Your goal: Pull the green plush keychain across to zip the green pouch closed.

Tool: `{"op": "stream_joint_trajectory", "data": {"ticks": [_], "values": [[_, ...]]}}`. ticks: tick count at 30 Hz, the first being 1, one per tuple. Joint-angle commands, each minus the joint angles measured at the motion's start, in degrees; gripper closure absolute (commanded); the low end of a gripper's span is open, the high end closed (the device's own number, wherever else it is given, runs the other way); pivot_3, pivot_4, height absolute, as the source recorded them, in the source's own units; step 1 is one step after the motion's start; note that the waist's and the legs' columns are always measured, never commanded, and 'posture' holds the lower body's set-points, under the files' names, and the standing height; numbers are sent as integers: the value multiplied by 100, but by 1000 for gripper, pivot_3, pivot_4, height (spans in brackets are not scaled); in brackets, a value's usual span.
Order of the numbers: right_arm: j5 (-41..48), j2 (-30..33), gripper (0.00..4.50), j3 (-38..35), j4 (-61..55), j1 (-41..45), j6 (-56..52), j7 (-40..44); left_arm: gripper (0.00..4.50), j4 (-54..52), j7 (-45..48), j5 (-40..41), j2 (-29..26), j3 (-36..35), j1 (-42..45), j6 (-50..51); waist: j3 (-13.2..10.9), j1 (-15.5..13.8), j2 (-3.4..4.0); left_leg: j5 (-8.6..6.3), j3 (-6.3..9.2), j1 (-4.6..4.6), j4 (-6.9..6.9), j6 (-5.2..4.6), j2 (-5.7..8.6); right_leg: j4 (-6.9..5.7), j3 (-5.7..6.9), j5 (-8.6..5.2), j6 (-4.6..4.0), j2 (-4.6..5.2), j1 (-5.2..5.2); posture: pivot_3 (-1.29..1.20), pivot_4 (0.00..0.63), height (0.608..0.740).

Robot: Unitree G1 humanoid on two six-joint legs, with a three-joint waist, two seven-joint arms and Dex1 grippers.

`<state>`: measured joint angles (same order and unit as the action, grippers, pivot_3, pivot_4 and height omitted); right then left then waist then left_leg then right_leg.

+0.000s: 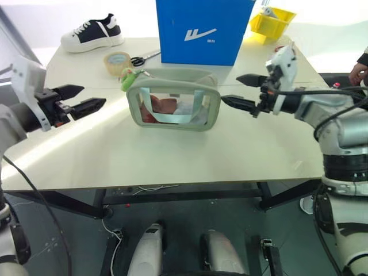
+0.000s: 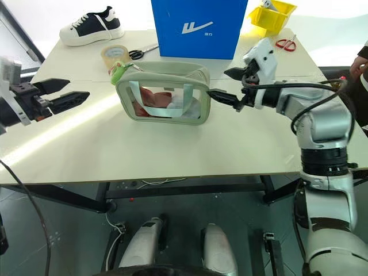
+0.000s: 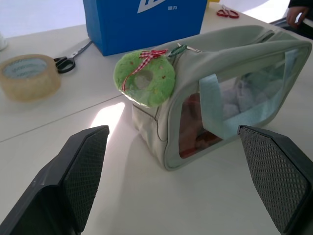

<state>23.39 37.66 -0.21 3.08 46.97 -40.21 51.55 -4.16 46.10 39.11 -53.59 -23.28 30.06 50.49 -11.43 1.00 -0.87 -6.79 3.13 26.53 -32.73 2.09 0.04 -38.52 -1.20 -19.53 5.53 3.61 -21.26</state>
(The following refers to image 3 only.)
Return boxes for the grey bag with clear window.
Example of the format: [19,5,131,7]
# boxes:
[132,25,313,172]

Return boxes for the black handled scissors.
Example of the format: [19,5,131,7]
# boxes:
[53,40,93,74]

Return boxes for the green plush wreath charm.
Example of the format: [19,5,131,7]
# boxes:
[113,48,177,108]

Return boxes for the clear packing tape roll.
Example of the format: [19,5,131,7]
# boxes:
[0,54,62,102]

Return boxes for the blue cardboard box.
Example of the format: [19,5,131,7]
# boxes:
[82,0,208,57]

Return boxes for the red handled scissors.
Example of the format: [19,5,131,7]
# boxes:
[216,4,240,19]

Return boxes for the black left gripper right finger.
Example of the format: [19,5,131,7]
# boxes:
[237,125,313,235]

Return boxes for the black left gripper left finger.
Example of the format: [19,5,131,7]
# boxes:
[0,125,110,235]

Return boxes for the person's bare hand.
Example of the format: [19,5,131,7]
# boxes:
[286,5,310,29]

